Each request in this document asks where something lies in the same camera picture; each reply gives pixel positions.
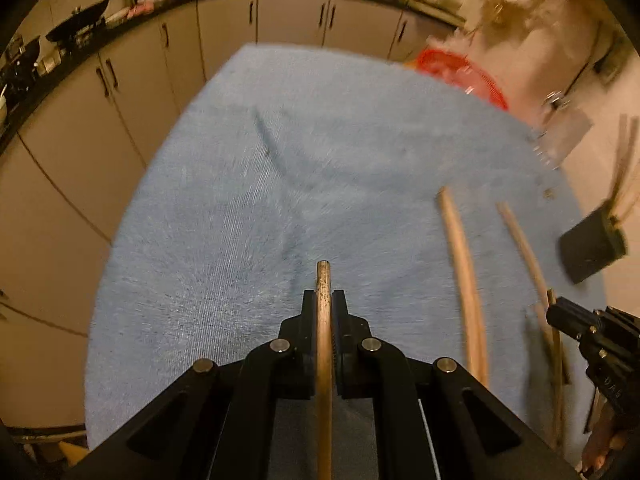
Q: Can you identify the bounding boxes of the blue towel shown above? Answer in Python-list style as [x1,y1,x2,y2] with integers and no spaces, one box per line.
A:
[85,42,608,480]

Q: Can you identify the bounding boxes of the black pot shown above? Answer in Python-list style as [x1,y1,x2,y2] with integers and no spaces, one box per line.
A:
[0,35,42,92]

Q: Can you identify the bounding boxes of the black wok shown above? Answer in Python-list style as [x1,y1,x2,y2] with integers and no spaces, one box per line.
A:
[45,0,139,44]

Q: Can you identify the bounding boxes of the wooden chopstick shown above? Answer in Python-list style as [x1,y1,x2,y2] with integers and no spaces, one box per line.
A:
[547,289,568,450]
[531,302,572,386]
[315,260,334,480]
[496,202,552,307]
[437,186,489,389]

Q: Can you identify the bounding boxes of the beige base cabinets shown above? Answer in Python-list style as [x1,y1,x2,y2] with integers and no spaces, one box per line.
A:
[0,0,466,431]

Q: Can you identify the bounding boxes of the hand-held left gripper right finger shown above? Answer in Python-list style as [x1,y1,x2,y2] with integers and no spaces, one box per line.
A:
[332,290,581,480]

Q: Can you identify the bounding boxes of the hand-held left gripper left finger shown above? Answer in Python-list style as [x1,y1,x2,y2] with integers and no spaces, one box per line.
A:
[65,290,318,480]

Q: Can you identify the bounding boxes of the black countertop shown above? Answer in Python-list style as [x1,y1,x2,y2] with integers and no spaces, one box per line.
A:
[0,0,467,156]

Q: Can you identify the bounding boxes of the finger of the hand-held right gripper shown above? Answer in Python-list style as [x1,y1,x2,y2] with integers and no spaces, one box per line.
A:
[546,296,603,343]

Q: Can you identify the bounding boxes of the red plastic basket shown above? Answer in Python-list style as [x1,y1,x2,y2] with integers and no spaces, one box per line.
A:
[415,47,510,112]

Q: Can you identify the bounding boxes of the person's right hand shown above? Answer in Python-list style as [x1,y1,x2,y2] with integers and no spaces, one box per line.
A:
[581,400,632,476]

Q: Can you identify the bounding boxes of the dark grey chopstick holder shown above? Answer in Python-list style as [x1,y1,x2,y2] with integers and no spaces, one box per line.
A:
[557,200,628,285]

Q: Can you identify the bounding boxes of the clear plastic bottle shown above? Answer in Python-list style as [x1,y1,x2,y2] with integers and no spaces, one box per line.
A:
[532,91,594,172]

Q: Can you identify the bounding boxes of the black power cable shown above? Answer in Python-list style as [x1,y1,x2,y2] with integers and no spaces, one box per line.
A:
[562,20,603,101]

